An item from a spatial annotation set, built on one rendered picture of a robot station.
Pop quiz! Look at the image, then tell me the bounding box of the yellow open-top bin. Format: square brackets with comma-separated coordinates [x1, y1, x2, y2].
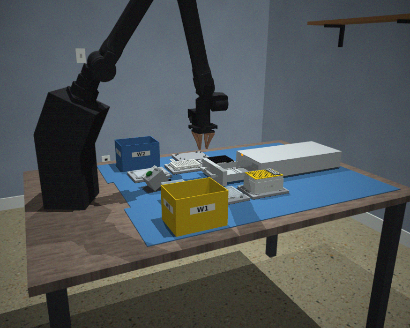
[161, 177, 229, 237]

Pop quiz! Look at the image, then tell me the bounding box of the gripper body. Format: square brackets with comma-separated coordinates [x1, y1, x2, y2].
[188, 112, 217, 134]

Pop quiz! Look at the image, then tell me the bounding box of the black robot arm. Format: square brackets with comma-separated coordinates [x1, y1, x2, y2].
[66, 0, 229, 126]

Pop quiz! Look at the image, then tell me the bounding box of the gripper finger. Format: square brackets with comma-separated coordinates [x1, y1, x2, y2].
[192, 132, 202, 150]
[204, 133, 215, 149]

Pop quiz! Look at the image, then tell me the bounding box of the blue open-top bin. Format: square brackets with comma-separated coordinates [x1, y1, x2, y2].
[115, 136, 160, 172]

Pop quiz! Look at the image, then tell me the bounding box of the blue bench mat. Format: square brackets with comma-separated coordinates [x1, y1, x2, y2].
[97, 156, 400, 247]

